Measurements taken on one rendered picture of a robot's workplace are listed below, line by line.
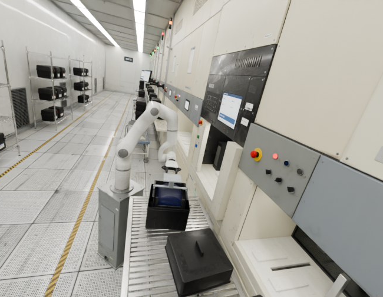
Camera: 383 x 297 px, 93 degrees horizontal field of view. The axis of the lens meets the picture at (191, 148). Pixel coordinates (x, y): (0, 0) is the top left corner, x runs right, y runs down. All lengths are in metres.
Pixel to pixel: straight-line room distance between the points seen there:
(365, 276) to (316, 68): 0.66
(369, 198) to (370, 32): 0.47
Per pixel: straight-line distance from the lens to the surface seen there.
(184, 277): 1.04
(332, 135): 0.77
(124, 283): 1.13
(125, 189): 1.67
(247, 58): 1.28
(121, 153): 1.44
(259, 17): 1.31
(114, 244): 1.91
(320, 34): 0.93
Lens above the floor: 1.71
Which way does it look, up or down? 20 degrees down
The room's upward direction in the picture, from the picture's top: 11 degrees clockwise
